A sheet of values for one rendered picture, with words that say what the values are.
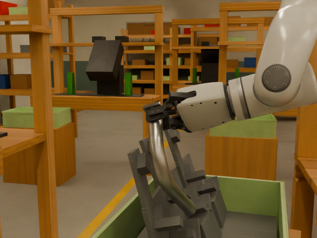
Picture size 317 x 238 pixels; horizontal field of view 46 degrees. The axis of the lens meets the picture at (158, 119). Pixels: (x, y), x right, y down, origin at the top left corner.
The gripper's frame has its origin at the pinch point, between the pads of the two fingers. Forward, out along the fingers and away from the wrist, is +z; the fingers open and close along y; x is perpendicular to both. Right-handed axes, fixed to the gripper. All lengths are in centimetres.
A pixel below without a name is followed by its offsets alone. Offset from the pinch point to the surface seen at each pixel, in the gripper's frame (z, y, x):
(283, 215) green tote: -20.0, -35.5, 10.9
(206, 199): -0.3, -38.3, 1.7
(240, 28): -15, -491, -588
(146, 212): 5.8, -7.8, 16.8
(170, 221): 2.0, -11.6, 17.9
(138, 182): 5.9, -3.8, 11.9
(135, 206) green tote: 18.7, -31.5, 3.2
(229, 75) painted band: 52, -784, -737
